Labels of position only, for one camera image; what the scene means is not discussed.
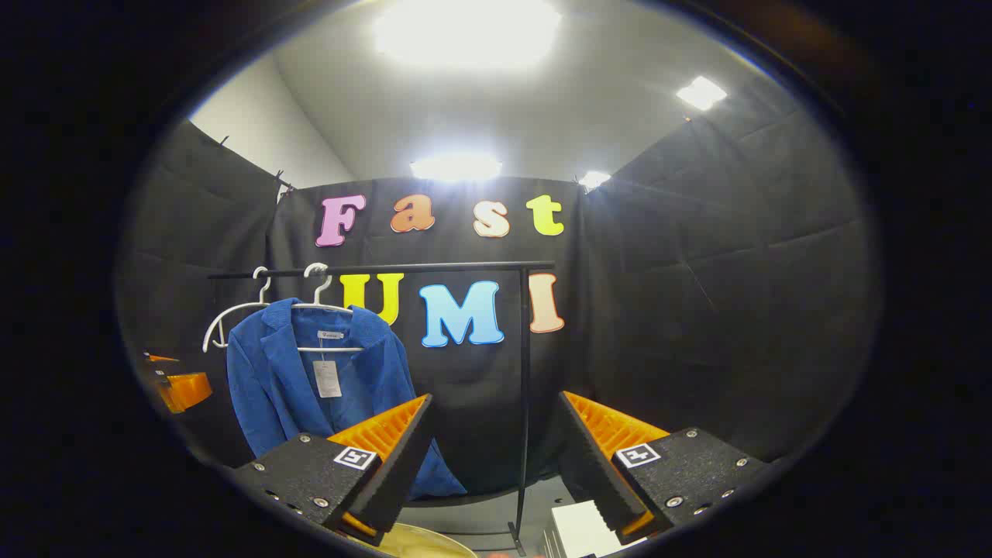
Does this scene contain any white plastic hanger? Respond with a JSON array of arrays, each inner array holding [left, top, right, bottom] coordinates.
[[202, 267, 274, 354], [291, 262, 367, 354]]

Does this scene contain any blue jacket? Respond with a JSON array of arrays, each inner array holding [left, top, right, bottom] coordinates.
[[226, 297, 468, 499]]

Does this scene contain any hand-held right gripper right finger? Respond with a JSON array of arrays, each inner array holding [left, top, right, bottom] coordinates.
[[558, 391, 769, 546]]

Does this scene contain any white box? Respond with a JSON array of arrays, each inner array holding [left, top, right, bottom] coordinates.
[[542, 500, 648, 558]]

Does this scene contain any beige laundry hamper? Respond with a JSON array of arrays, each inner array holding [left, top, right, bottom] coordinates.
[[353, 521, 479, 558]]

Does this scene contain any black backdrop cloth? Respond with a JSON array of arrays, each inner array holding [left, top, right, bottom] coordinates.
[[116, 116, 880, 498]]

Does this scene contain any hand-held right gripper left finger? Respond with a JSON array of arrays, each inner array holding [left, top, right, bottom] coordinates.
[[232, 394, 436, 547]]

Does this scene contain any white paper tag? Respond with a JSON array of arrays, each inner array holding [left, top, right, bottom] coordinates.
[[312, 360, 343, 399]]

